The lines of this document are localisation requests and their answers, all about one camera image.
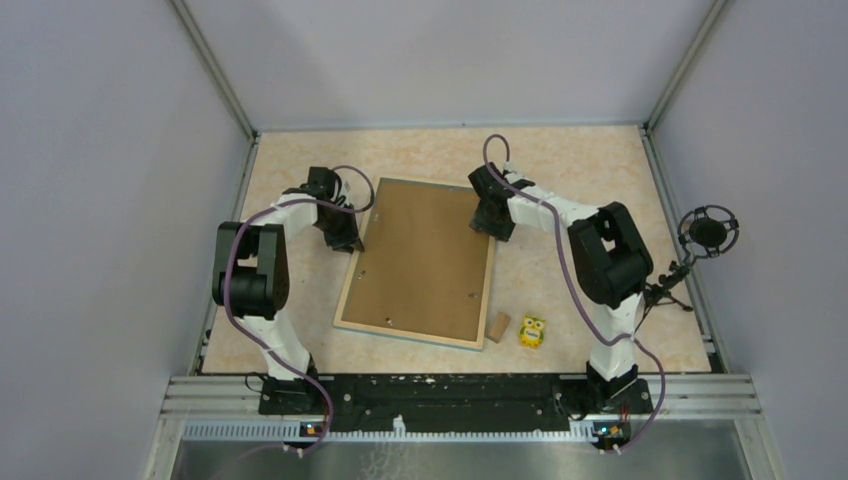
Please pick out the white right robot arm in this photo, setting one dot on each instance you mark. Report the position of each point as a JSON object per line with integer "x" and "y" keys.
{"x": 603, "y": 256}

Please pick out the yellow owl toy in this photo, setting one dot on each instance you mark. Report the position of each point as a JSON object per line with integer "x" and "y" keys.
{"x": 532, "y": 331}

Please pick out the small wooden block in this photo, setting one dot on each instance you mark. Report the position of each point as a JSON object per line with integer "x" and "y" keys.
{"x": 497, "y": 327}

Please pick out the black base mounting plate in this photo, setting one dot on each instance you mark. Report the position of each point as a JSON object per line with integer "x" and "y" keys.
{"x": 458, "y": 403}

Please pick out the wooden picture frame blue edges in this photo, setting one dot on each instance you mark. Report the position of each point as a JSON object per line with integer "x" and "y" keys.
{"x": 344, "y": 311}

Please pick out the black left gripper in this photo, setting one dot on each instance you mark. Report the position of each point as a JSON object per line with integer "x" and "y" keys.
{"x": 350, "y": 236}

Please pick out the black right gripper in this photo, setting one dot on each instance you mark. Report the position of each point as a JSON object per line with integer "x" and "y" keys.
{"x": 479, "y": 223}

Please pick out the brown cardboard backing board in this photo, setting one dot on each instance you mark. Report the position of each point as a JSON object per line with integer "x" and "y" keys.
{"x": 417, "y": 258}

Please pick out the black microphone with orange tip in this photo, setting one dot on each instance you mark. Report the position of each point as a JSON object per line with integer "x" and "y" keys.
{"x": 707, "y": 232}

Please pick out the aluminium rail frame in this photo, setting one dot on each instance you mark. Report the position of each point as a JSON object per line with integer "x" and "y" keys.
{"x": 225, "y": 408}

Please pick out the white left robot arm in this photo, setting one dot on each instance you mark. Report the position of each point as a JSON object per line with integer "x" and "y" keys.
{"x": 251, "y": 279}

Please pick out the black microphone tripod stand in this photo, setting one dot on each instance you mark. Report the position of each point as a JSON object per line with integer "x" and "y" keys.
{"x": 660, "y": 293}

